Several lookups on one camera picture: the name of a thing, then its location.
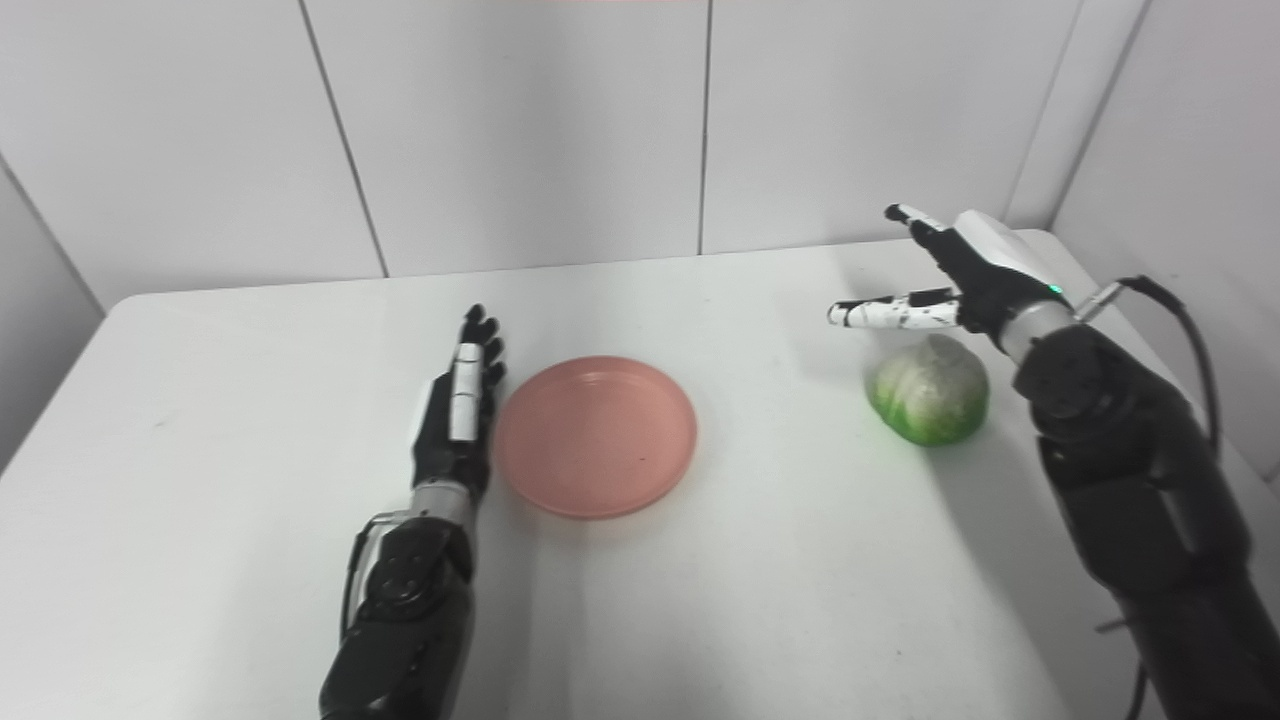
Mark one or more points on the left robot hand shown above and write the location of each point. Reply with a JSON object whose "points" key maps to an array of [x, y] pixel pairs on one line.
{"points": [[455, 420]]}

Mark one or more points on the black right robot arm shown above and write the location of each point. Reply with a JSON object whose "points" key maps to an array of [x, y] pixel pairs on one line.
{"points": [[1140, 490]]}

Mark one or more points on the pink round plate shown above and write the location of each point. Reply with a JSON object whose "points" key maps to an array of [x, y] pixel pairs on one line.
{"points": [[596, 437]]}

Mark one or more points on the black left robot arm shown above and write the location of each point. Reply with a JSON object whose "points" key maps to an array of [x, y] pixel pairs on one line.
{"points": [[405, 610]]}

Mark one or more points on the green white toy cabbage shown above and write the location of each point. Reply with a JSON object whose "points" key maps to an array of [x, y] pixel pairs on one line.
{"points": [[930, 392]]}

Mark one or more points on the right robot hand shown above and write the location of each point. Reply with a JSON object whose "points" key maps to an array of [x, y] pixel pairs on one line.
{"points": [[965, 275]]}

